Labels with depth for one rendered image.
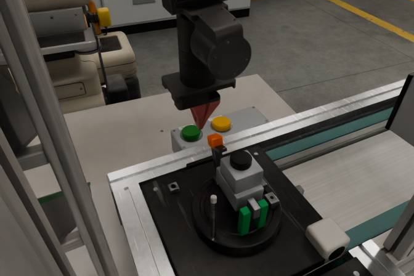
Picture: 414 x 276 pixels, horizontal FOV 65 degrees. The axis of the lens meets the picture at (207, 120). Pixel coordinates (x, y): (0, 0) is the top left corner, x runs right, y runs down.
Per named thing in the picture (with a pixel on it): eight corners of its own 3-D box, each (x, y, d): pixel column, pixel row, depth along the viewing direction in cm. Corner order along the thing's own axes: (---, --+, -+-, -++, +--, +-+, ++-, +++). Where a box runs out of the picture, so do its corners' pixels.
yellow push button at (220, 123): (209, 125, 72) (209, 118, 70) (225, 121, 73) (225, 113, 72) (217, 136, 69) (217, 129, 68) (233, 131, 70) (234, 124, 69)
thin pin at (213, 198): (209, 233, 47) (209, 195, 41) (214, 231, 47) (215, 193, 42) (211, 238, 46) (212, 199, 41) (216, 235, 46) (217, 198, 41)
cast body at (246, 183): (215, 180, 50) (215, 147, 45) (240, 171, 51) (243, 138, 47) (242, 223, 44) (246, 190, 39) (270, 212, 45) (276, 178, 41)
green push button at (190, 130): (178, 134, 69) (178, 127, 68) (196, 129, 71) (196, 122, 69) (186, 146, 66) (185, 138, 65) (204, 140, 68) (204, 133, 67)
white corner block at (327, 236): (300, 240, 50) (305, 225, 48) (324, 229, 52) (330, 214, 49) (321, 267, 47) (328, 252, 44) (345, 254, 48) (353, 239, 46)
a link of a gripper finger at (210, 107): (220, 135, 55) (222, 89, 49) (181, 148, 53) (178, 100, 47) (202, 113, 60) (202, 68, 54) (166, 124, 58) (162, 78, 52)
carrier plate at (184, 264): (142, 192, 57) (140, 184, 56) (258, 151, 65) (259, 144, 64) (197, 331, 40) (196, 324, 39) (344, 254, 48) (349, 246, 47)
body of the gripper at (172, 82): (236, 90, 51) (239, 47, 47) (176, 107, 48) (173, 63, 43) (217, 71, 56) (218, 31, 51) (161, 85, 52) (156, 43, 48)
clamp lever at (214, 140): (213, 177, 54) (206, 135, 52) (223, 173, 55) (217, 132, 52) (222, 186, 51) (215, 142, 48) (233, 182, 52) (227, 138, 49)
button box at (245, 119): (171, 150, 73) (169, 129, 69) (252, 124, 80) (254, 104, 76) (183, 170, 68) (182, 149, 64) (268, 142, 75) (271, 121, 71)
